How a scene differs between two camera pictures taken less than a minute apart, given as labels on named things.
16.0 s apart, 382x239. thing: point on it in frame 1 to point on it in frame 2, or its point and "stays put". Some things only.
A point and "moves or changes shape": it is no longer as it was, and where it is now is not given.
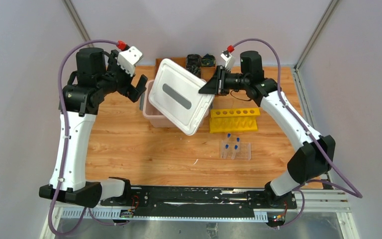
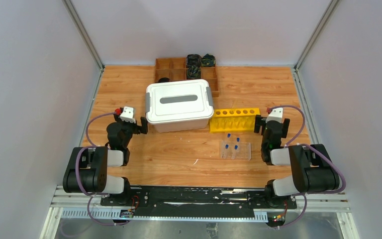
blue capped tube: x=225 y=154 stays put
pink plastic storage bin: x=159 y=120 to x=181 y=126
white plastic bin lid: x=175 y=98 moves or changes shape
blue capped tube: x=236 y=149 stays put
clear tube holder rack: x=232 y=150 stays put
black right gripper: x=212 y=86 to x=260 y=121
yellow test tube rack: x=234 y=120 stays put
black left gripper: x=121 y=78 to x=138 y=127
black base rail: x=236 y=198 stays put
